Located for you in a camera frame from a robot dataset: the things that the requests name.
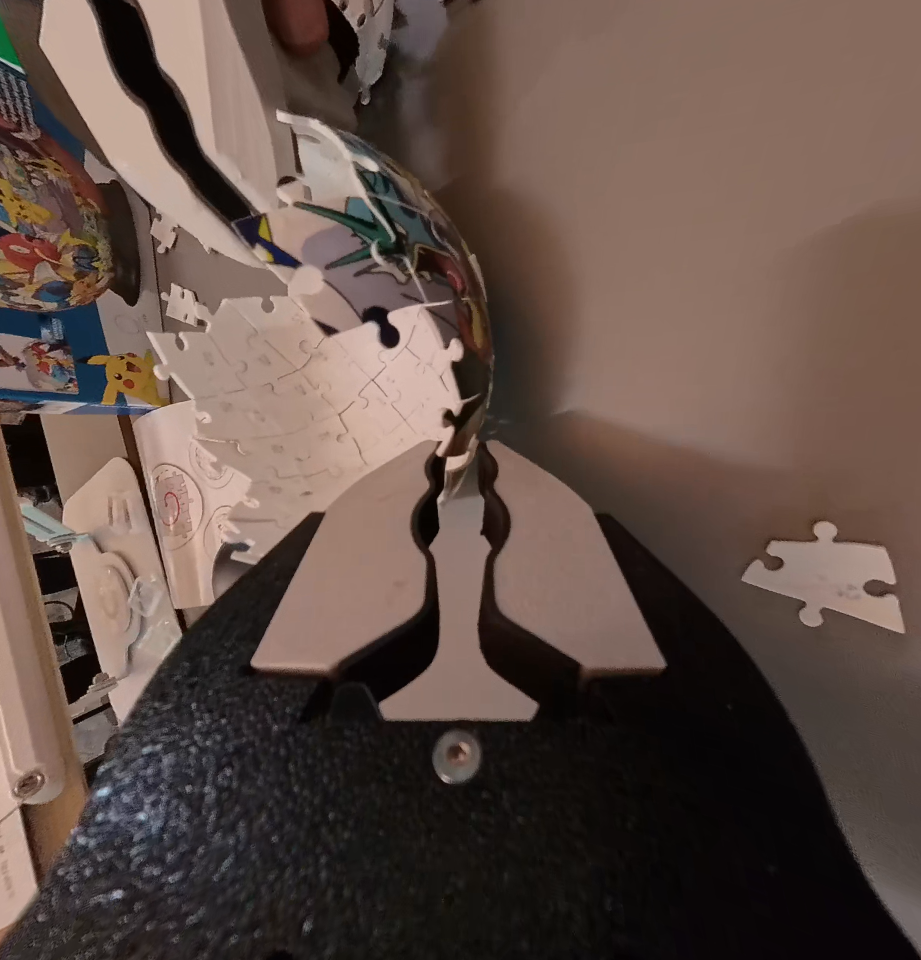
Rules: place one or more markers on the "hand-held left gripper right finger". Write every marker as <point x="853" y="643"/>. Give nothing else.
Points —
<point x="565" y="585"/>

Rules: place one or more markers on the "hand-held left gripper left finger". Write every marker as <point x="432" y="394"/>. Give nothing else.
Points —
<point x="363" y="570"/>

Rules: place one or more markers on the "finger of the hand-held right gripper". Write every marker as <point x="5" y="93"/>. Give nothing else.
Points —
<point x="93" y="82"/>
<point x="228" y="82"/>

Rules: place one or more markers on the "partly built puzzle ball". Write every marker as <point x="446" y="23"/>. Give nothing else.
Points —
<point x="318" y="390"/>

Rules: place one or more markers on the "curved puzzle section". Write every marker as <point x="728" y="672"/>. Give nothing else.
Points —
<point x="374" y="45"/>

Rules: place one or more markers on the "colourful puzzle box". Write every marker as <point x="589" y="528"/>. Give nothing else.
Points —
<point x="40" y="225"/>

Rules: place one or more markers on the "white jigsaw puzzle piece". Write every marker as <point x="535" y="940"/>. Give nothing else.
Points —
<point x="828" y="581"/>
<point x="164" y="232"/>
<point x="183" y="304"/>

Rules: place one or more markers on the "person's right hand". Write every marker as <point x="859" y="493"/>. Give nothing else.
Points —
<point x="299" y="22"/>

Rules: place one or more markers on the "white diagram sheet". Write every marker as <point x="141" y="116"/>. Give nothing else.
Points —
<point x="175" y="510"/>

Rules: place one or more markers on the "white plastic packaging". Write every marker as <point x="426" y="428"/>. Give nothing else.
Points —
<point x="112" y="585"/>

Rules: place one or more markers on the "white bar with screw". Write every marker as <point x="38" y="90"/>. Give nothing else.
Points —
<point x="10" y="637"/>

